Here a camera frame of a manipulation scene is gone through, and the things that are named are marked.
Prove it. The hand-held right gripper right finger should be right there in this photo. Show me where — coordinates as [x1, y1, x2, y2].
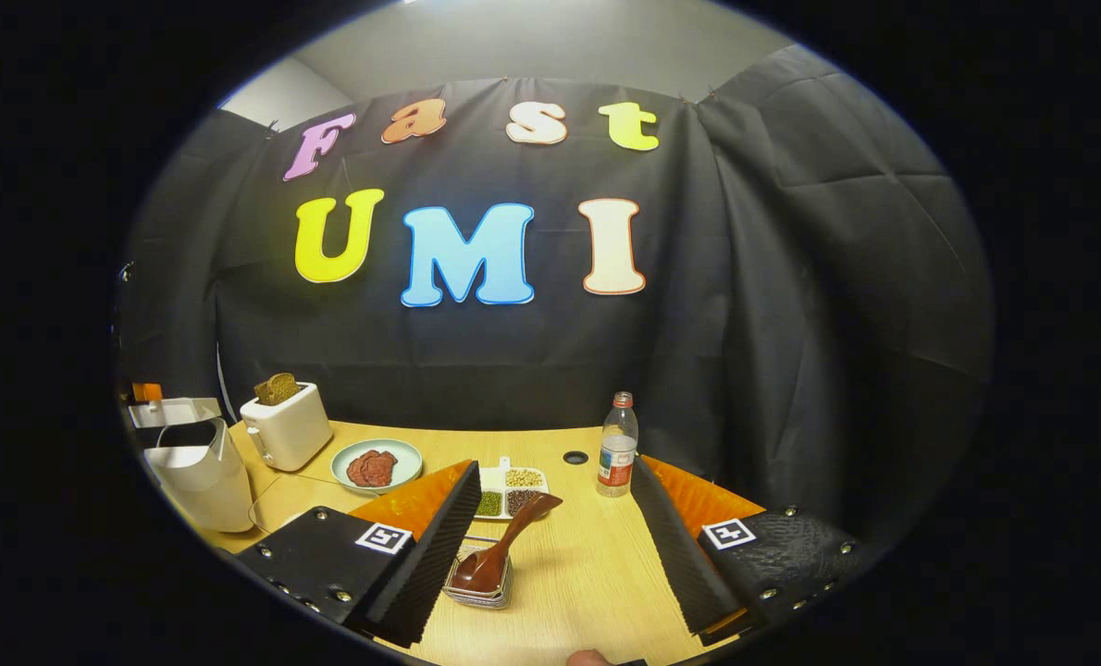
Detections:
[629, 455, 885, 648]

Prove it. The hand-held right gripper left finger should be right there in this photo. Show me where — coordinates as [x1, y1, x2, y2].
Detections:
[234, 460, 485, 648]

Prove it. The brown wooden spoon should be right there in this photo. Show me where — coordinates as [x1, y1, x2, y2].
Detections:
[451, 491, 564, 595]

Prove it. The wire chopstick holder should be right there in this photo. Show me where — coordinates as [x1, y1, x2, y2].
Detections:
[442, 535, 514, 611]

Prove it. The white rice cooker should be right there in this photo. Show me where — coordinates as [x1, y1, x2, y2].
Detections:
[128, 396, 257, 535]

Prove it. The pale green plate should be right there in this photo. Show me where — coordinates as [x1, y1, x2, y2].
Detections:
[330, 438, 425, 496]

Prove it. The clear plastic water bottle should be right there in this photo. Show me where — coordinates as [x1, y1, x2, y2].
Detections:
[596, 391, 640, 499]

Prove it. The white divided bean dish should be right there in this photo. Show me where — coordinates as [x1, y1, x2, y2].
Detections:
[472, 456, 550, 521]

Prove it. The brown toast slice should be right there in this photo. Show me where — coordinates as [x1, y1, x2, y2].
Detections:
[254, 372, 302, 406]

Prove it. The white toaster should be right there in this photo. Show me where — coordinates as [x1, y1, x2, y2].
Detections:
[240, 382, 334, 473]

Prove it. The white power cable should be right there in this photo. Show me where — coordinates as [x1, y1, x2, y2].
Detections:
[214, 342, 238, 423]

